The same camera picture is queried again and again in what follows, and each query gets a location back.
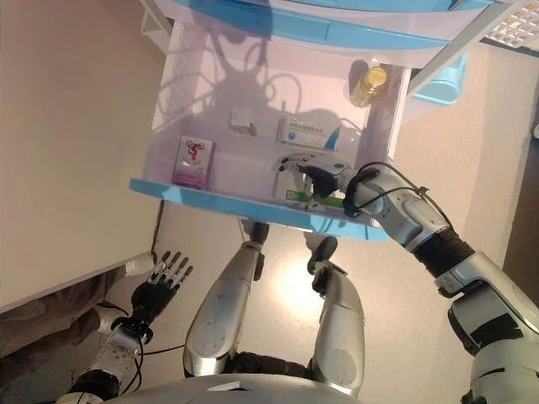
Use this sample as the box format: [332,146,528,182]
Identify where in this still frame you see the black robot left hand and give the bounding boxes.
[131,250,195,323]

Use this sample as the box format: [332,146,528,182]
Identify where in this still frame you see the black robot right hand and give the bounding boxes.
[275,152,358,199]

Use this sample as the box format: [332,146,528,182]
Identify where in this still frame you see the white medical cart blue drawers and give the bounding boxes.
[128,19,413,244]

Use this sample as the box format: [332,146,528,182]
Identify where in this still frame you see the white green medicine box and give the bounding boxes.
[271,167,344,211]

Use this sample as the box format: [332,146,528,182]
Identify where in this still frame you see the white blue medicine box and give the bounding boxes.
[275,117,344,153]

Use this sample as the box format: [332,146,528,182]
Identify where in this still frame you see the yellow medicine bottle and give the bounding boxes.
[348,60,389,109]

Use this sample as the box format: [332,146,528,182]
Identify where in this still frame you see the small white medicine box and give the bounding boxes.
[229,107,259,136]

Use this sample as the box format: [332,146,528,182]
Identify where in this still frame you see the pink medicine box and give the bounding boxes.
[171,135,217,189]

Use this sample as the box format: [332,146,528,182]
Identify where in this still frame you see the black robot right foot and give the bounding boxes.
[307,235,339,270]

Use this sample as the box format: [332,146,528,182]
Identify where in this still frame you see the black robot foot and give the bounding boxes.
[248,221,270,245]
[307,235,339,270]

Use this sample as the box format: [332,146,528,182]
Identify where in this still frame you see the silver robot left leg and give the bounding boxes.
[183,242,269,378]

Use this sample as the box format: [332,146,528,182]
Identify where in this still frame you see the silver robot leg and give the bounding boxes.
[305,260,366,399]
[183,242,269,378]

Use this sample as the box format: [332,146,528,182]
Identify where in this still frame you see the black robot left foot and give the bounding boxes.
[248,221,270,245]

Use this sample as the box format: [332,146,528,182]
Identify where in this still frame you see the grey robot torso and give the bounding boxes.
[54,351,357,404]

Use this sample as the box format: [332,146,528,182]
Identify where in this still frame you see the white bin blue lid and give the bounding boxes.
[410,52,472,104]

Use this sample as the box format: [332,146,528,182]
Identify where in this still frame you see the silver robot right leg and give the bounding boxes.
[305,260,366,399]

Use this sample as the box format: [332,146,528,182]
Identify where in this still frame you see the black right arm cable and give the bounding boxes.
[342,162,430,218]

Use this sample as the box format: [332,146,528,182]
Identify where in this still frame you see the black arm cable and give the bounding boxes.
[342,162,430,218]
[109,306,187,389]

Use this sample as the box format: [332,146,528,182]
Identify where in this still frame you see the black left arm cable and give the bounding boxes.
[109,306,187,389]

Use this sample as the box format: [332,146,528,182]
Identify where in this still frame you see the white drawer blue handle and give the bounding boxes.
[197,6,454,50]
[174,0,496,13]

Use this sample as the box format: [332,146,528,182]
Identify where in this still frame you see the white wire basket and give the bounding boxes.
[479,0,539,51]

